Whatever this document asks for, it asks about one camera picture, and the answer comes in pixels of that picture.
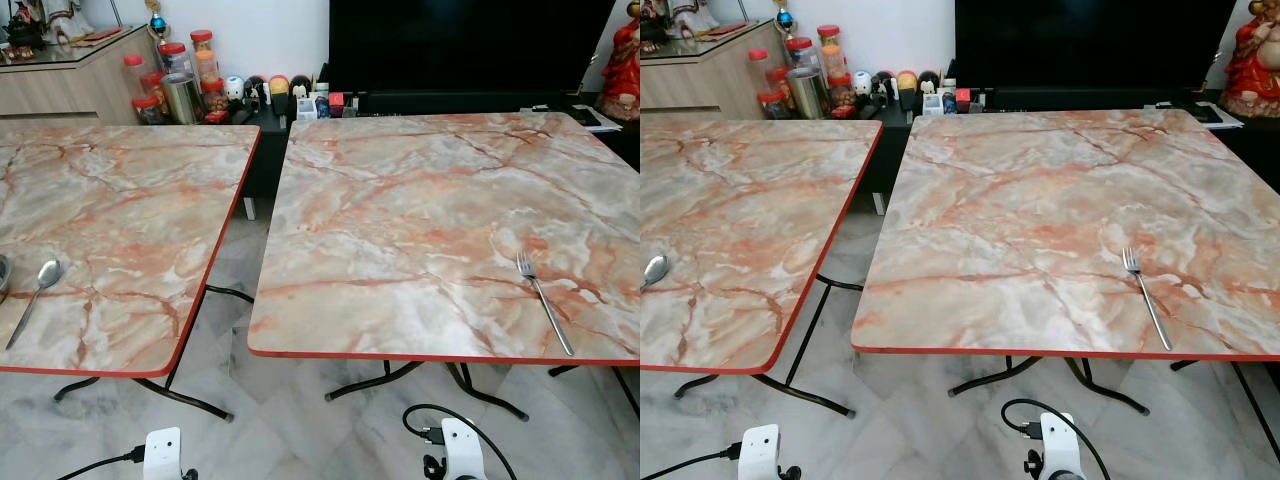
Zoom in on marble-pattern folding table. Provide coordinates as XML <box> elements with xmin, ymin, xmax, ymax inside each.
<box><xmin>246</xmin><ymin>111</ymin><xmax>641</xmax><ymax>422</ymax></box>
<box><xmin>850</xmin><ymin>107</ymin><xmax>1280</xmax><ymax>463</ymax></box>
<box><xmin>0</xmin><ymin>120</ymin><xmax>262</xmax><ymax>423</ymax></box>
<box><xmin>640</xmin><ymin>118</ymin><xmax>885</xmax><ymax>419</ymax></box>

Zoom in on silver metal fork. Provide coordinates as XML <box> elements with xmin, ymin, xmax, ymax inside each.
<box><xmin>516</xmin><ymin>252</ymin><xmax>576</xmax><ymax>358</ymax></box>
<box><xmin>1122</xmin><ymin>247</ymin><xmax>1173</xmax><ymax>352</ymax></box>

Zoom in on white papers stack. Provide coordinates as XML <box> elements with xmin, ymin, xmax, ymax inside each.
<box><xmin>1157</xmin><ymin>99</ymin><xmax>1245</xmax><ymax>131</ymax></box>
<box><xmin>533</xmin><ymin>102</ymin><xmax>603</xmax><ymax>133</ymax></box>

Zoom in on red and gold statue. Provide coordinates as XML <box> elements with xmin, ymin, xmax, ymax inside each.
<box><xmin>597</xmin><ymin>0</ymin><xmax>641</xmax><ymax>122</ymax></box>
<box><xmin>1219</xmin><ymin>0</ymin><xmax>1280</xmax><ymax>120</ymax></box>

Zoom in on light wooden cabinet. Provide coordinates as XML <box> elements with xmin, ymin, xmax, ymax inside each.
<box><xmin>0</xmin><ymin>25</ymin><xmax>163</xmax><ymax>127</ymax></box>
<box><xmin>640</xmin><ymin>19</ymin><xmax>788</xmax><ymax>122</ymax></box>

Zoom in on dark seated statue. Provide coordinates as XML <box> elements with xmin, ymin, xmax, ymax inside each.
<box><xmin>0</xmin><ymin>0</ymin><xmax>47</xmax><ymax>63</ymax></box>
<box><xmin>640</xmin><ymin>0</ymin><xmax>673</xmax><ymax>54</ymax></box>

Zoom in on steel canister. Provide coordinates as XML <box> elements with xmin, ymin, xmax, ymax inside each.
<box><xmin>787</xmin><ymin>67</ymin><xmax>830</xmax><ymax>120</ymax></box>
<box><xmin>161</xmin><ymin>72</ymin><xmax>205</xmax><ymax>126</ymax></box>

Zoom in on black flat television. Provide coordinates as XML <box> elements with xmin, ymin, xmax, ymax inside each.
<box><xmin>954</xmin><ymin>0</ymin><xmax>1239</xmax><ymax>92</ymax></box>
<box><xmin>328</xmin><ymin>0</ymin><xmax>617</xmax><ymax>97</ymax></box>

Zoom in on tall red-lid jar orange contents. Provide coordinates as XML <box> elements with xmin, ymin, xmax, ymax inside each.
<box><xmin>190</xmin><ymin>30</ymin><xmax>219</xmax><ymax>87</ymax></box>
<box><xmin>816</xmin><ymin>25</ymin><xmax>845</xmax><ymax>81</ymax></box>

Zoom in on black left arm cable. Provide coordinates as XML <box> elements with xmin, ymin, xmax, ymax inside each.
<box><xmin>55</xmin><ymin>448</ymin><xmax>147</xmax><ymax>480</ymax></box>
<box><xmin>640</xmin><ymin>444</ymin><xmax>743</xmax><ymax>480</ymax></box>

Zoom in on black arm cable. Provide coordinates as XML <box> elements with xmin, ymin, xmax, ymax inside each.
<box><xmin>1001</xmin><ymin>398</ymin><xmax>1112</xmax><ymax>480</ymax></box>
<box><xmin>55</xmin><ymin>448</ymin><xmax>147</xmax><ymax>480</ymax></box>
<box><xmin>402</xmin><ymin>403</ymin><xmax>518</xmax><ymax>480</ymax></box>
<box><xmin>640</xmin><ymin>444</ymin><xmax>743</xmax><ymax>480</ymax></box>

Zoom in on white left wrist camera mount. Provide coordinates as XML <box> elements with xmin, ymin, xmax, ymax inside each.
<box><xmin>143</xmin><ymin>427</ymin><xmax>185</xmax><ymax>480</ymax></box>
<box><xmin>739</xmin><ymin>424</ymin><xmax>782</xmax><ymax>480</ymax></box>

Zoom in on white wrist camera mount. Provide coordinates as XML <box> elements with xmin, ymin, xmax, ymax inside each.
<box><xmin>739</xmin><ymin>424</ymin><xmax>782</xmax><ymax>480</ymax></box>
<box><xmin>143</xmin><ymin>427</ymin><xmax>185</xmax><ymax>480</ymax></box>
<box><xmin>440</xmin><ymin>417</ymin><xmax>487</xmax><ymax>480</ymax></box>
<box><xmin>1037</xmin><ymin>411</ymin><xmax>1087</xmax><ymax>480</ymax></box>

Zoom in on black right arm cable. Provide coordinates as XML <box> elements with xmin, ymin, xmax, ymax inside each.
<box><xmin>402</xmin><ymin>403</ymin><xmax>518</xmax><ymax>480</ymax></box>
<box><xmin>1001</xmin><ymin>398</ymin><xmax>1112</xmax><ymax>480</ymax></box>

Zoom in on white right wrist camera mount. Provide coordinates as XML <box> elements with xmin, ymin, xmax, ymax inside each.
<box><xmin>1037</xmin><ymin>411</ymin><xmax>1087</xmax><ymax>480</ymax></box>
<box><xmin>440</xmin><ymin>417</ymin><xmax>487</xmax><ymax>480</ymax></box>

